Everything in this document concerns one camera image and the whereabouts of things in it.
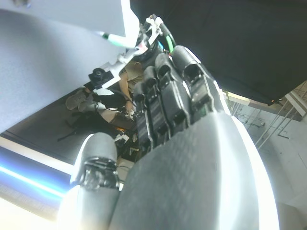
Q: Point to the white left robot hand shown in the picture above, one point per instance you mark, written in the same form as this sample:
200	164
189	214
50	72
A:
192	179

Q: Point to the white cabinet door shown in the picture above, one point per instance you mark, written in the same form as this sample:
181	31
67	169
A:
72	12

